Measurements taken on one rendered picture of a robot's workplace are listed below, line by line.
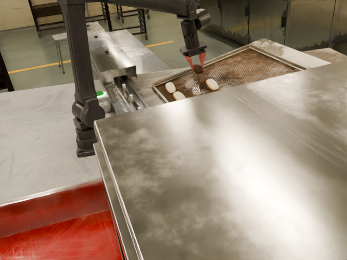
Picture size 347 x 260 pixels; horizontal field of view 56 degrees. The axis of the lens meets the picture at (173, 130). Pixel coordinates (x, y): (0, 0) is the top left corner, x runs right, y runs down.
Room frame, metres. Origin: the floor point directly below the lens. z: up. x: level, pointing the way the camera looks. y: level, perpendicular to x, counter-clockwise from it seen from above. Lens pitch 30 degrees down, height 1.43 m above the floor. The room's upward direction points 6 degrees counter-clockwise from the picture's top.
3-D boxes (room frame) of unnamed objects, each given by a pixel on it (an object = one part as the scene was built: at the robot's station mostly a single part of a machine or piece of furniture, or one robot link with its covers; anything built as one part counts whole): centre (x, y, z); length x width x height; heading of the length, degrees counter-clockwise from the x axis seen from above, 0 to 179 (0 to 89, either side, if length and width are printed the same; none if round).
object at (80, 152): (0.99, 0.30, 0.86); 0.12 x 0.09 x 0.08; 6
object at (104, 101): (1.28, 0.29, 0.84); 0.08 x 0.08 x 0.11; 17
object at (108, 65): (2.11, 0.42, 0.89); 1.25 x 0.18 x 0.09; 17
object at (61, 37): (4.47, 1.30, 0.23); 0.36 x 0.36 x 0.46; 23
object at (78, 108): (1.01, 0.29, 0.94); 0.09 x 0.05 x 0.10; 127
